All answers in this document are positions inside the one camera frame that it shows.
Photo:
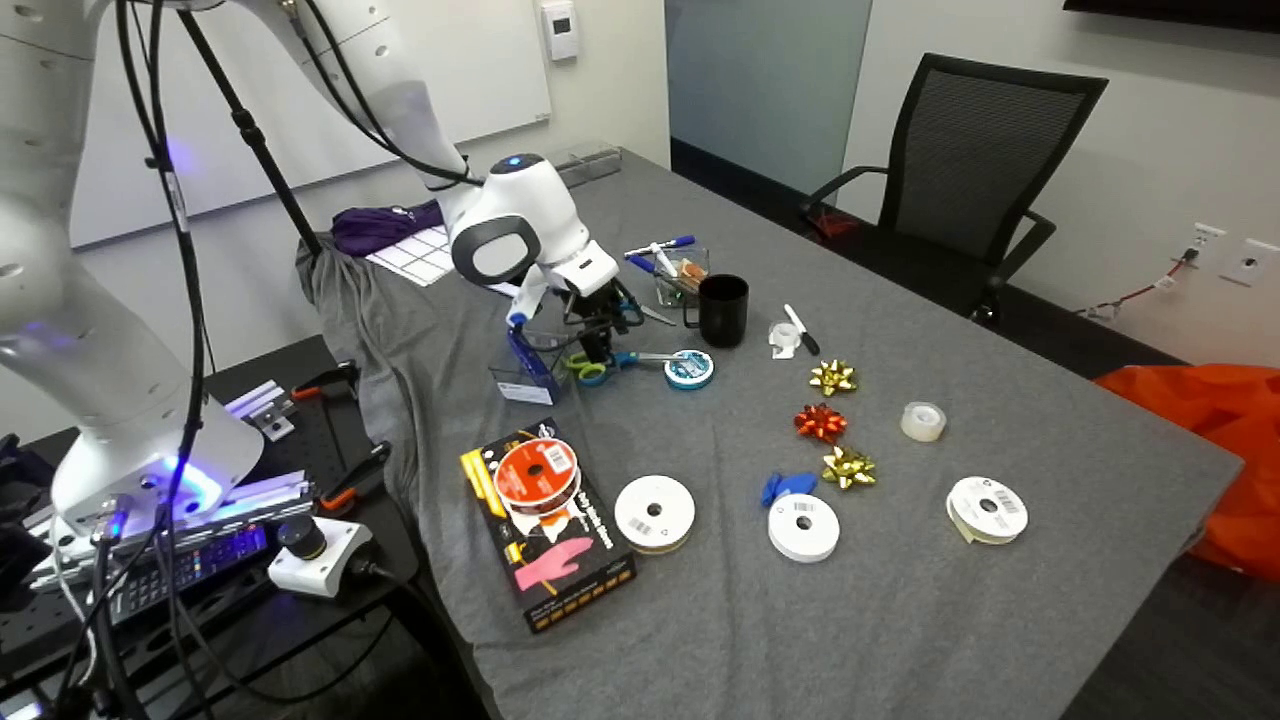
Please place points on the robot base controller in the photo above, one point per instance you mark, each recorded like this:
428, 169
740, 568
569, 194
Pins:
223, 606

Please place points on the grey table cloth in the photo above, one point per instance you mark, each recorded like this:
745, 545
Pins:
971, 549

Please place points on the white spool far right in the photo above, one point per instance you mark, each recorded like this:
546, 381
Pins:
987, 511

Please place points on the gold gift bow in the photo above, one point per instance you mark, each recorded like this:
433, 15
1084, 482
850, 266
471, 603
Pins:
850, 468
835, 377

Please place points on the red ribbon spool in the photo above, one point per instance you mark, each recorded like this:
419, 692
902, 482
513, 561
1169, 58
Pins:
538, 475

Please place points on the black marker pen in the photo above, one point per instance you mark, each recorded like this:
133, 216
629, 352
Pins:
800, 331

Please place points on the white gold ribbon spool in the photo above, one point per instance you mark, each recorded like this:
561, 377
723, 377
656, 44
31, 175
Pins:
654, 514

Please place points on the black mug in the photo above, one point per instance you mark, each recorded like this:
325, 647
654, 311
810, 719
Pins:
723, 311

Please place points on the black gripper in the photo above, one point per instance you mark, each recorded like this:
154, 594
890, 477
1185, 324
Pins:
602, 316

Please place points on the clear small plastic tray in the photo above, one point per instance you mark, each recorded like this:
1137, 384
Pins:
527, 377

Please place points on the blue gift bow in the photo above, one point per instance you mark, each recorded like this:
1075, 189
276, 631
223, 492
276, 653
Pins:
787, 486

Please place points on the purple cloth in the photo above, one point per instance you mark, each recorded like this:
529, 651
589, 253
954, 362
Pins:
370, 229

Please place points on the black office chair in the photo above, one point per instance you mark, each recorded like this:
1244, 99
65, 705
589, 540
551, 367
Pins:
971, 152

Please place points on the green blue scissors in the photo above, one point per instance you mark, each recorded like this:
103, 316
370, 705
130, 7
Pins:
589, 369

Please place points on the clear cup with pens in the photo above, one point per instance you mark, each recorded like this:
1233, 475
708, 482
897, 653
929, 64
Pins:
668, 266

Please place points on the black yellow ribbon box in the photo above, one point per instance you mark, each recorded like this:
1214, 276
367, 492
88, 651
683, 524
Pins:
546, 524

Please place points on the red gift bow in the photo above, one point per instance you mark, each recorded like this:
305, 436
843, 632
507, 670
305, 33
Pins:
822, 422

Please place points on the blue tape roll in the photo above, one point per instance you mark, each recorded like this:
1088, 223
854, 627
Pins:
689, 369

